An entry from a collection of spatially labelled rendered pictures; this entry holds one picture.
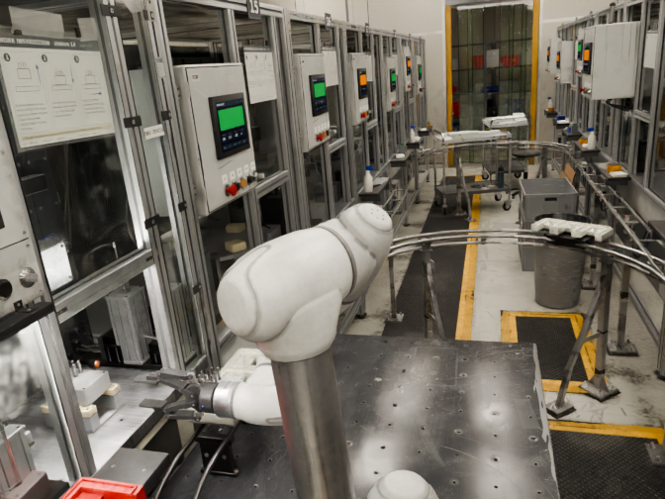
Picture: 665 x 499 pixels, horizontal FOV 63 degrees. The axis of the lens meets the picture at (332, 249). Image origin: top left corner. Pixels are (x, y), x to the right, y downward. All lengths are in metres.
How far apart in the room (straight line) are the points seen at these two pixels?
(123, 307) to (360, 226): 1.07
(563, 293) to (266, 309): 3.52
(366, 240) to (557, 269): 3.26
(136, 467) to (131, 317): 0.52
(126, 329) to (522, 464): 1.23
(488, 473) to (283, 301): 1.02
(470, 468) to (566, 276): 2.61
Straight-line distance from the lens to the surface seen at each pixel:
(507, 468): 1.68
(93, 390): 1.62
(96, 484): 1.36
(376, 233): 0.88
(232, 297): 0.79
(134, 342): 1.83
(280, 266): 0.78
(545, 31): 9.34
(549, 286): 4.15
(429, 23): 9.36
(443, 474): 1.65
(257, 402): 1.34
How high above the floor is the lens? 1.76
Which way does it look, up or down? 18 degrees down
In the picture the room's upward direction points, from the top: 5 degrees counter-clockwise
